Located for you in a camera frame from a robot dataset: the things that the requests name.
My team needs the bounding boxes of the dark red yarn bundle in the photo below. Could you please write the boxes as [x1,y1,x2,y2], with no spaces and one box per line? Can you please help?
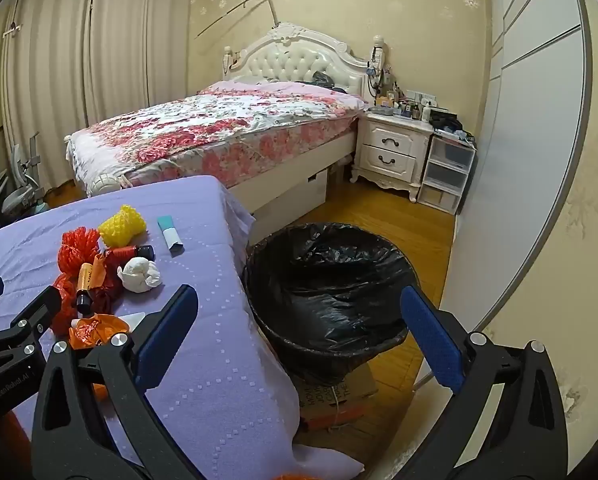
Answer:
[57,228,102,273]

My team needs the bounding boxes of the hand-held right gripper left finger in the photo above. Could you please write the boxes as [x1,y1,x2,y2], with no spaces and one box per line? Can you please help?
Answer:
[31,284,210,480]

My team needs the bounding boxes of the beige curtain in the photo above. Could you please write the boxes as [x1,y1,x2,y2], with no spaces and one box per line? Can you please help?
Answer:
[1,0,195,201]

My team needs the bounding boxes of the yellow-label bottle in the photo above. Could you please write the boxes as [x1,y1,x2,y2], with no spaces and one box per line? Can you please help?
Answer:
[75,262,97,316]

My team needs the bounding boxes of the floral bedspread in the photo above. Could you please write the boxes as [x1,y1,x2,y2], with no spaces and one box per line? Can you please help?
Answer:
[68,80,370,193]

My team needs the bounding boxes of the red-label bottle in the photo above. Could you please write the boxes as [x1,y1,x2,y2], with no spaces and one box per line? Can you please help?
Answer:
[104,245,156,264]

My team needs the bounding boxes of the purple tablecloth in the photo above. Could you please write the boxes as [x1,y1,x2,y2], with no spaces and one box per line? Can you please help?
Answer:
[0,175,365,480]

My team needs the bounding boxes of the white tissue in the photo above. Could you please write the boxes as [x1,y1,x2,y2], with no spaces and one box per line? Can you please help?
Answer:
[117,256,162,295]

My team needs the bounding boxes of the grey chair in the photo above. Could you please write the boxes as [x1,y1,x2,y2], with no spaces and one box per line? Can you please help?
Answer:
[0,132,47,221]

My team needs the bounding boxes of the white nightstand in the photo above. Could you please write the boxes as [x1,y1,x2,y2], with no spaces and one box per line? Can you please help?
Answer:
[351,110,435,203]

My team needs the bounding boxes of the red foam net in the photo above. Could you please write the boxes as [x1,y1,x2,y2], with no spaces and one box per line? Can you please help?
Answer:
[51,275,80,333]

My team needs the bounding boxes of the orange plastic bag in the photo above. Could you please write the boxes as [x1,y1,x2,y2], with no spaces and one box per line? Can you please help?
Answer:
[69,314,130,352]

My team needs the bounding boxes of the fishing rod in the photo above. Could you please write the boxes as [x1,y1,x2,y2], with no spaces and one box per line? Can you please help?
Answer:
[195,0,280,39]

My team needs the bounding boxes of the cardboard box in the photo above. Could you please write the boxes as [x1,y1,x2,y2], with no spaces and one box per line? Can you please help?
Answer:
[291,360,380,431]

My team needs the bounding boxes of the group of small bottles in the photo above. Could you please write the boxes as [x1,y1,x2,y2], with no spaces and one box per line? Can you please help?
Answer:
[369,87,436,121]

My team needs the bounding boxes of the black-lined trash bin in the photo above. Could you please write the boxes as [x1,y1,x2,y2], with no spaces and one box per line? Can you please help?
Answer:
[242,222,420,386]

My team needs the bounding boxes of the dark bag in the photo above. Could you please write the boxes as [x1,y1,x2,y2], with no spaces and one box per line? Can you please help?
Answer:
[429,107,476,143]

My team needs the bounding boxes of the plastic drawer unit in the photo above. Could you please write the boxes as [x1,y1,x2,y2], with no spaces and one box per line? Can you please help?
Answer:
[418,132,476,216]

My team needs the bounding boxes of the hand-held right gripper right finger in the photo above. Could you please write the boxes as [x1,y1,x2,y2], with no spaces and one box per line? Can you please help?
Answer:
[400,285,569,480]

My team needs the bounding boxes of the red ribbon bundle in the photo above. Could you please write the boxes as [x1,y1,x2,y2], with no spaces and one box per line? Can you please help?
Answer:
[94,260,126,312]

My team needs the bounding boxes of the white wardrobe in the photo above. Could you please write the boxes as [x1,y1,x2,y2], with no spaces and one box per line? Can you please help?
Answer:
[414,0,592,396]

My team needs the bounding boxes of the white tufted bed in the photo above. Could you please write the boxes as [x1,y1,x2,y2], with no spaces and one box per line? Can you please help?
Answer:
[64,22,375,216]

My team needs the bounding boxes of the orange cloth piece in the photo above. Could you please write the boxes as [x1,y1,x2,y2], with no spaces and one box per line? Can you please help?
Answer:
[91,255,110,291]

